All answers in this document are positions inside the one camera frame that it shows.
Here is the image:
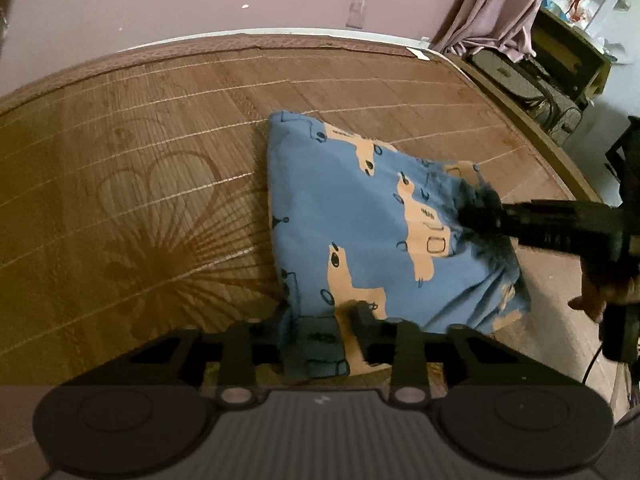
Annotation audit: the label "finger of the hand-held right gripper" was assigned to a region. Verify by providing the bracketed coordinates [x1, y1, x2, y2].
[457, 192, 583, 255]

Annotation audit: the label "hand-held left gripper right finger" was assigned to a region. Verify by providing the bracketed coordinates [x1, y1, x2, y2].
[349, 301, 528, 408]

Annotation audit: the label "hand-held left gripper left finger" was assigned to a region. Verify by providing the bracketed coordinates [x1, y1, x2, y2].
[112, 317, 290, 408]

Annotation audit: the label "blue pants with yellow print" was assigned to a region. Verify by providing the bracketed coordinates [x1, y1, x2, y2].
[265, 110, 532, 380]

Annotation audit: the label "person's right hand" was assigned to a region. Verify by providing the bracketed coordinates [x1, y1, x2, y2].
[569, 259, 640, 325]

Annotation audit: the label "dark storage case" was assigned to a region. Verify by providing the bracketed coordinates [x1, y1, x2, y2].
[470, 49, 583, 133]

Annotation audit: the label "olive wooden cabinet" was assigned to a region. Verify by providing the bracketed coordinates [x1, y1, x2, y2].
[530, 7, 617, 108]

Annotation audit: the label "brown bamboo bed mat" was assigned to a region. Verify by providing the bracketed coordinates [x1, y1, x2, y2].
[0, 34, 616, 411]

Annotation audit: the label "mauve curtain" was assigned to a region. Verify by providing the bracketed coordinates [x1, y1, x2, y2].
[431, 0, 587, 63]

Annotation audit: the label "black cable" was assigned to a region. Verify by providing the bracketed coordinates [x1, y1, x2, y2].
[581, 339, 607, 387]

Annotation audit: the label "tape patch on wall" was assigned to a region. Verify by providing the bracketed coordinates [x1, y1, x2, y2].
[346, 0, 368, 30]

